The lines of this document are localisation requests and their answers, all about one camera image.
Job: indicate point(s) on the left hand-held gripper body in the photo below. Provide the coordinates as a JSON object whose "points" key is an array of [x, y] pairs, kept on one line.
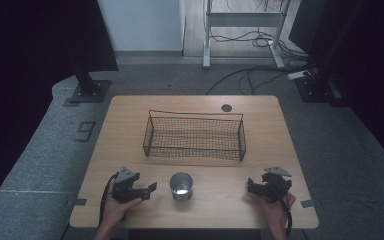
{"points": [[125, 191]]}

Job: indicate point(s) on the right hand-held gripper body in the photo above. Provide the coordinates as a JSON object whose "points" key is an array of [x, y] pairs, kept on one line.
{"points": [[275, 186]]}

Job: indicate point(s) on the person's left hand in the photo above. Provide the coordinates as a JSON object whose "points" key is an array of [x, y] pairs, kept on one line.
{"points": [[115, 210]]}

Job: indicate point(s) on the person's right hand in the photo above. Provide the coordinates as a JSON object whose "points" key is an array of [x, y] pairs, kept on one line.
{"points": [[275, 213]]}

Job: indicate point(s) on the silver metal cup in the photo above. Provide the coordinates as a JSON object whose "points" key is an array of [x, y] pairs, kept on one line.
{"points": [[181, 188]]}

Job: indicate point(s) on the dark tape strip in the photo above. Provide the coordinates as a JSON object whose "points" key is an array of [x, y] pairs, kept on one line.
{"points": [[80, 201], [307, 203]]}

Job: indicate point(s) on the black round table grommet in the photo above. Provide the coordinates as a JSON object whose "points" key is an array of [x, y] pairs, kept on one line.
{"points": [[226, 108]]}

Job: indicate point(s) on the black metal stand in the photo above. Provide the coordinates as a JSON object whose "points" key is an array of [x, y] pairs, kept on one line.
{"points": [[88, 88], [320, 86]]}

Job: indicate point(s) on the white power strip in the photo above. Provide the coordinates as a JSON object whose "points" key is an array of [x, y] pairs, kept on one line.
{"points": [[298, 74]]}

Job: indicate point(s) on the dark curtain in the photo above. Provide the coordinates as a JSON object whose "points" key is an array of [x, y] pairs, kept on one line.
{"points": [[30, 50], [373, 66]]}

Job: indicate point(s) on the white metal desk frame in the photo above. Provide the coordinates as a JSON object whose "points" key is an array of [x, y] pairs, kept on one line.
{"points": [[243, 20]]}

